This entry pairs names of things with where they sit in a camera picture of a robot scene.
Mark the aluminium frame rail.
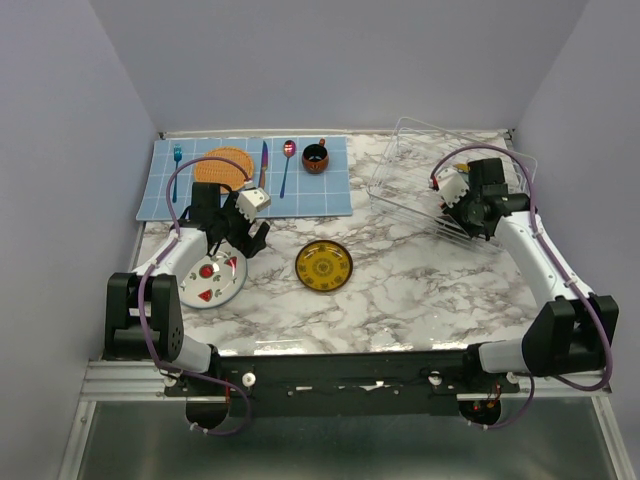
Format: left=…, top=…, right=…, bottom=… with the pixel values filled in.
left=79, top=361, right=612, bottom=402

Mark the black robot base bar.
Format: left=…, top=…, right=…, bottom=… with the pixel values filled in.
left=165, top=350, right=520, bottom=418

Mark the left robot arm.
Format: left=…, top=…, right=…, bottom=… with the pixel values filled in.
left=105, top=182, right=271, bottom=395

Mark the brown ceramic mug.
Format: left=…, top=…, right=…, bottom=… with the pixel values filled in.
left=302, top=138, right=329, bottom=175

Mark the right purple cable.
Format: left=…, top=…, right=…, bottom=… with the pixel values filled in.
left=429, top=144, right=616, bottom=431

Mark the blue grid placemat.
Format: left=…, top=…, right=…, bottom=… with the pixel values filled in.
left=136, top=135, right=352, bottom=222

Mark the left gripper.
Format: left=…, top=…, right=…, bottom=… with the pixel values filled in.
left=214, top=191, right=270, bottom=258

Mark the watermelon pattern plate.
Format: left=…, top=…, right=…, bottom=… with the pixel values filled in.
left=179, top=242, right=248, bottom=310

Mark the iridescent knife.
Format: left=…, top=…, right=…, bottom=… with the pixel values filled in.
left=258, top=141, right=269, bottom=189

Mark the woven orange trivet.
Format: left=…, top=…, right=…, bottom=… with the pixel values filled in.
left=193, top=146, right=255, bottom=193

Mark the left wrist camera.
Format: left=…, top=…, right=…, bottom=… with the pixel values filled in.
left=235, top=188, right=271, bottom=222

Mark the purple cable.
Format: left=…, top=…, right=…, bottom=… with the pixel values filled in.
left=429, top=144, right=616, bottom=431
left=137, top=157, right=254, bottom=437

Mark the blue fork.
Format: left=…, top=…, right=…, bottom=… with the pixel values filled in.
left=172, top=144, right=182, bottom=203

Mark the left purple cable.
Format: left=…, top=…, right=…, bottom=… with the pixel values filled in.
left=137, top=157, right=254, bottom=437

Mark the yellow plate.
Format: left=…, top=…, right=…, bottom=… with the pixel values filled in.
left=294, top=240, right=354, bottom=293

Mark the white wire dish rack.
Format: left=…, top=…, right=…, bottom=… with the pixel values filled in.
left=367, top=117, right=513, bottom=255

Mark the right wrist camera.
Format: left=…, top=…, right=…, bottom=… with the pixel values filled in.
left=431, top=167, right=470, bottom=210

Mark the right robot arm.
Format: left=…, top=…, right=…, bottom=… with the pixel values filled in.
left=432, top=158, right=619, bottom=392

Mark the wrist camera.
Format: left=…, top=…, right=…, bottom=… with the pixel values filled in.
left=431, top=167, right=470, bottom=210
left=235, top=188, right=271, bottom=222

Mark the iridescent spoon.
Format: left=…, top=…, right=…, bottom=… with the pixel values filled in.
left=279, top=139, right=297, bottom=198

